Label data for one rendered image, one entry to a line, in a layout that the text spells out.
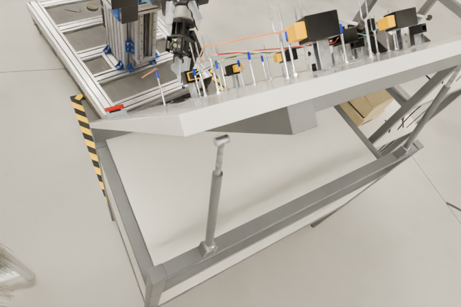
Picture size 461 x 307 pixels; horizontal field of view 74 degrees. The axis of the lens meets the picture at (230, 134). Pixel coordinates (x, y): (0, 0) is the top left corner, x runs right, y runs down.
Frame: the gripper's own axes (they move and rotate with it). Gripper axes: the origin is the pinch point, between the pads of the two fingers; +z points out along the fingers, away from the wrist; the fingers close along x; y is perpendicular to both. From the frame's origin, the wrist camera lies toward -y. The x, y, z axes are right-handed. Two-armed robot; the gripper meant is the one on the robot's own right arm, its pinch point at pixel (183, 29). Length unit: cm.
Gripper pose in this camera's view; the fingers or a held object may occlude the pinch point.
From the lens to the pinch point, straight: 98.8
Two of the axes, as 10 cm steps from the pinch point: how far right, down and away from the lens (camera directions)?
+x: 9.0, -2.7, 3.4
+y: 4.3, 4.6, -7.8
